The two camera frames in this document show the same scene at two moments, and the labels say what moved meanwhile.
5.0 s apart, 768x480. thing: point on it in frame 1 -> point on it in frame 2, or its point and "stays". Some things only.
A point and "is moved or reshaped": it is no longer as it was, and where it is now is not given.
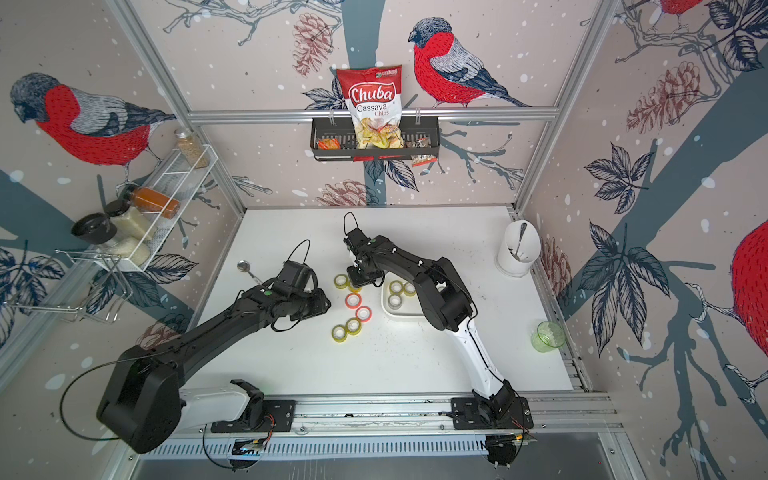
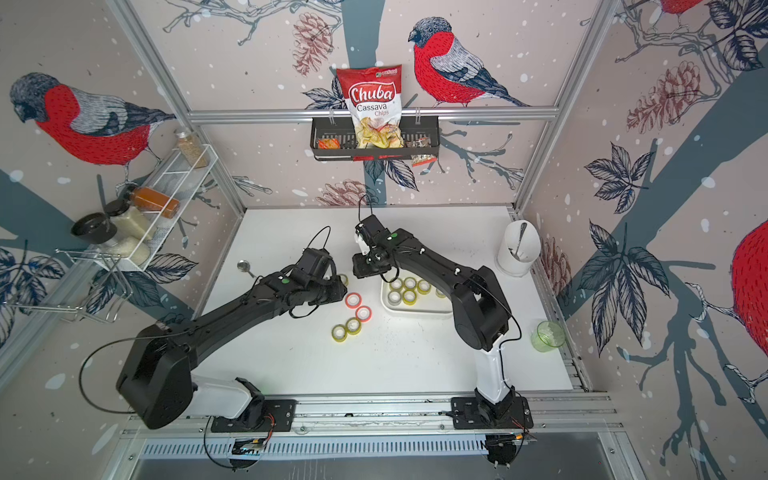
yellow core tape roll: x=339 y=333 stays
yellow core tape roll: x=353 y=326 stays
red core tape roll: x=353 y=300 stays
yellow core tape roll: x=340 y=281 is moved or reshaped
